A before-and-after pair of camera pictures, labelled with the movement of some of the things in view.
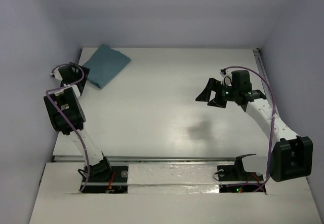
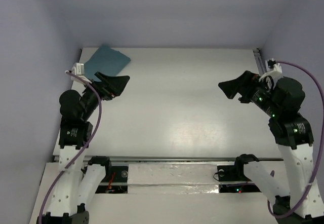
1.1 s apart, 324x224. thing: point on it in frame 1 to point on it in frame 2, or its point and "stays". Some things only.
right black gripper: x=205 y=95 to x=243 y=84
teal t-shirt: x=105 y=64 stays
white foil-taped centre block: x=172 y=178 stays
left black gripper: x=76 y=74 to x=103 y=88
